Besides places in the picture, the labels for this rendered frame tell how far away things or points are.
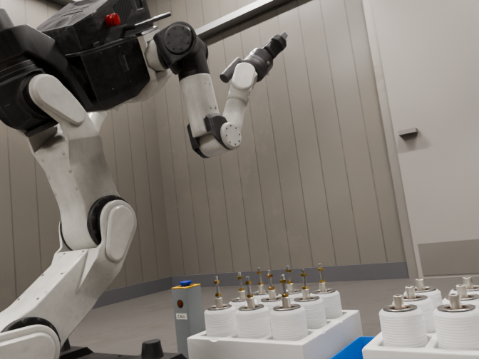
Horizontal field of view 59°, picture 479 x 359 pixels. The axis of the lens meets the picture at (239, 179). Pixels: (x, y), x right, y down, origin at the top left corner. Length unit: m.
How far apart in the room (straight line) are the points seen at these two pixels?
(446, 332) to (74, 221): 0.89
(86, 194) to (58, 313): 0.28
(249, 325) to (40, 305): 0.54
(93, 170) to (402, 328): 0.82
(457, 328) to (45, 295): 0.87
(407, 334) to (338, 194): 2.50
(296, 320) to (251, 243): 2.72
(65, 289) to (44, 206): 2.61
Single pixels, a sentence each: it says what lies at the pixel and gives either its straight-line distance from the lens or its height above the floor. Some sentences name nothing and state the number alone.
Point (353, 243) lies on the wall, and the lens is 3.45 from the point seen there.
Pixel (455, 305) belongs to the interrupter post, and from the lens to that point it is 1.05.
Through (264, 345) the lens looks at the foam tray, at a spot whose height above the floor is 0.17.
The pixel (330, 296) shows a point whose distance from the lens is 1.37.
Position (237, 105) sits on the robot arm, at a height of 0.85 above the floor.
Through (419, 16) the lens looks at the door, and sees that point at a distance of 3.51.
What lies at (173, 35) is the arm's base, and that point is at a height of 1.01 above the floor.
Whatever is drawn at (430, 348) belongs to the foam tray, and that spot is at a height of 0.18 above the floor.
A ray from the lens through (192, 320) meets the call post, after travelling 1.46.
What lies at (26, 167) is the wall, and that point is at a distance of 3.63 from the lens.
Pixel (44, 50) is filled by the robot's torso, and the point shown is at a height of 0.95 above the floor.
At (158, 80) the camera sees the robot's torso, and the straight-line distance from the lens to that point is 1.29.
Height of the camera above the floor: 0.47
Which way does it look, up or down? 7 degrees up
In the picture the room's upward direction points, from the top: 7 degrees counter-clockwise
